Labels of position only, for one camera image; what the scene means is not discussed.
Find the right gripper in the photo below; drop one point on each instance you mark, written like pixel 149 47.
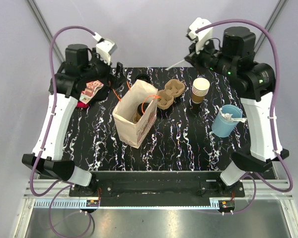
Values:
pixel 194 59

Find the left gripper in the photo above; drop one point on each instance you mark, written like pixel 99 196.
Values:
pixel 118 78

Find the paper takeout bag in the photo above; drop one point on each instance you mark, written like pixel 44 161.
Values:
pixel 130 133

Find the cardboard cup carrier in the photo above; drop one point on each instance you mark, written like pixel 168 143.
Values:
pixel 135 118
pixel 173 89

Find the single paper coffee cup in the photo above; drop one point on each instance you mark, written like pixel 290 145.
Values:
pixel 140 114

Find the red cloth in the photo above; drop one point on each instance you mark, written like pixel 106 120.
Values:
pixel 82 105

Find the black coffee cup lid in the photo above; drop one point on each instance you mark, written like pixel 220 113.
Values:
pixel 142 107

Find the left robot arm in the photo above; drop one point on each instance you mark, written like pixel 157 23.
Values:
pixel 81 66

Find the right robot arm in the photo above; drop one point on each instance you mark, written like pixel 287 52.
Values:
pixel 255 86

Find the black coffee lid stack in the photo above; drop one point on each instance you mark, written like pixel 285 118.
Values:
pixel 143 77

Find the paper cup stack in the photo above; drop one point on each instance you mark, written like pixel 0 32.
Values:
pixel 200 88

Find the blue plastic cup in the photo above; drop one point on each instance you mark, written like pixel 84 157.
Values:
pixel 222 128

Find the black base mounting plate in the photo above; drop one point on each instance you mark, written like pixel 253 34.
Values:
pixel 155 190

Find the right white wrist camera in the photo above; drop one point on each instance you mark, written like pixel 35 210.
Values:
pixel 201 37

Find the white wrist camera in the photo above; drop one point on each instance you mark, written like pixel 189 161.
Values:
pixel 104 48
pixel 201 37

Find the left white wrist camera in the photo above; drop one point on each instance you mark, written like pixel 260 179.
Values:
pixel 104 48

